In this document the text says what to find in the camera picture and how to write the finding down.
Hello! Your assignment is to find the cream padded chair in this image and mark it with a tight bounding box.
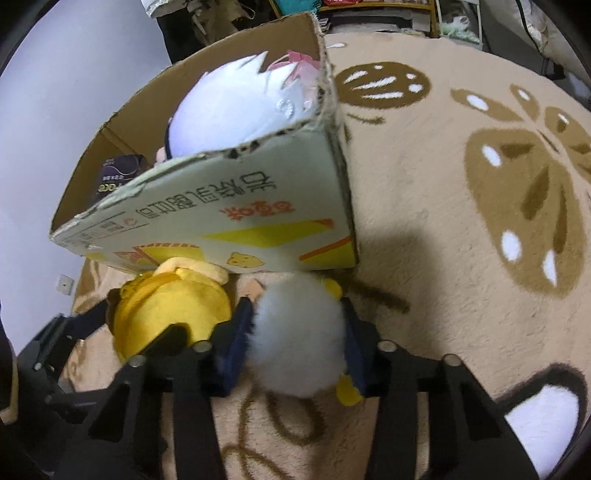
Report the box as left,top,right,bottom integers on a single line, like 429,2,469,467
480,0,591,80

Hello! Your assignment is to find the teal bag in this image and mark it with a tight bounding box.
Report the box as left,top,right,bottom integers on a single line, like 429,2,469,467
274,0,321,14

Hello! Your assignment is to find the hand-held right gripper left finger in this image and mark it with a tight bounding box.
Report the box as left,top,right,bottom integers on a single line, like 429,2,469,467
55,298,256,480

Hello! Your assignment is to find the pink plastic-wrapped cloth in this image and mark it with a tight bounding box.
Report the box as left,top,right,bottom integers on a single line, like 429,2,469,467
265,48,321,93

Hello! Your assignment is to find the wooden shelf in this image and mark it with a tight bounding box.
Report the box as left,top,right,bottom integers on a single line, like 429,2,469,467
270,0,439,38

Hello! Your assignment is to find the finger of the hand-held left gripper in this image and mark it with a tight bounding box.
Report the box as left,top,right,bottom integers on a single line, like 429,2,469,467
65,293,123,342

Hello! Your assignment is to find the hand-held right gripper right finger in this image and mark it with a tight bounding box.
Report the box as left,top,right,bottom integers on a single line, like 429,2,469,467
342,298,541,480

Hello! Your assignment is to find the printed cardboard box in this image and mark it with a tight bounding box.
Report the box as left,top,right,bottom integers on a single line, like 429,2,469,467
48,11,360,273

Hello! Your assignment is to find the white fluffy plush toy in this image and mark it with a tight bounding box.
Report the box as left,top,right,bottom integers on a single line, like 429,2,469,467
247,272,365,408

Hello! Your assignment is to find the white purple plush doll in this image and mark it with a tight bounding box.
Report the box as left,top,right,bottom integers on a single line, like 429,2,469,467
164,51,319,160

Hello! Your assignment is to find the black hanging coat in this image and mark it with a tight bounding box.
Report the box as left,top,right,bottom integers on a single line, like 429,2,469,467
154,0,208,63

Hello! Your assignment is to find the beige hanging coat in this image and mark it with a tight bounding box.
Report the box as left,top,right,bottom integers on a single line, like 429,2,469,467
191,0,278,34

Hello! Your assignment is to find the white trolley cart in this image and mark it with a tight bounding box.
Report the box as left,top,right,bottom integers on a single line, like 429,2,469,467
436,0,484,44

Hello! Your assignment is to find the black packet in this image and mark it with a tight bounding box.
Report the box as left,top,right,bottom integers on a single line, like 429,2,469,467
95,154,151,199

